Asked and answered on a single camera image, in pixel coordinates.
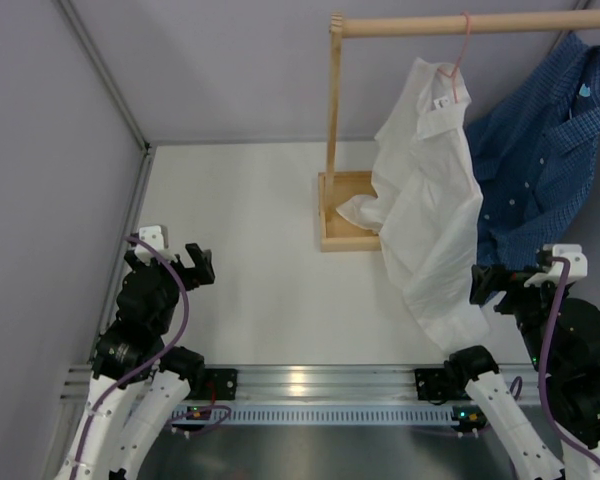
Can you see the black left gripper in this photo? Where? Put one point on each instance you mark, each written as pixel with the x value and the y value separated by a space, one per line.
pixel 202 272

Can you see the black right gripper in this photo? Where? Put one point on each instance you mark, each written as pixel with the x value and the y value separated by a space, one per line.
pixel 483 281

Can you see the white shirt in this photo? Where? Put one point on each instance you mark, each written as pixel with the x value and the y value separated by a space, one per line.
pixel 426 204

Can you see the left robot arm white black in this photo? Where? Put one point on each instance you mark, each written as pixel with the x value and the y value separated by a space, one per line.
pixel 137 378

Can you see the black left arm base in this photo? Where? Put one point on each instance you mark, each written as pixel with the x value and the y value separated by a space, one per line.
pixel 219 384

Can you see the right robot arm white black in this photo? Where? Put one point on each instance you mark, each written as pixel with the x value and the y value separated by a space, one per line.
pixel 562 337

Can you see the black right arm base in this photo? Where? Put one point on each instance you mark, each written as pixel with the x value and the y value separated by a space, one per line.
pixel 436 386

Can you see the blue checkered shirt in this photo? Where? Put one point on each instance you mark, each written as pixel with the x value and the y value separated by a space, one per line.
pixel 534 156

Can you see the wooden clothes rack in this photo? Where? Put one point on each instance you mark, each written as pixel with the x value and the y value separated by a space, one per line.
pixel 367 58

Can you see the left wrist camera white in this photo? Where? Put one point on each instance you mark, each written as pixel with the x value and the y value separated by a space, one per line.
pixel 156 236

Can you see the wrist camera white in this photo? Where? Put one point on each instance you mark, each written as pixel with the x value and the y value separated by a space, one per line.
pixel 553 259
pixel 156 236

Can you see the aluminium corner frame post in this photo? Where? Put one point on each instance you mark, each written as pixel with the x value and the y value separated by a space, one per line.
pixel 69 12

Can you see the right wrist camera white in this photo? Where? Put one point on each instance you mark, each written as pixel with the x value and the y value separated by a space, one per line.
pixel 553 259

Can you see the aluminium mounting rail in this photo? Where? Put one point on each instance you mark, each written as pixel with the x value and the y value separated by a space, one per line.
pixel 335 384

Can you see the slotted cable duct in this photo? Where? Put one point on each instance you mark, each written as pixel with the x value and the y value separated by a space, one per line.
pixel 323 415

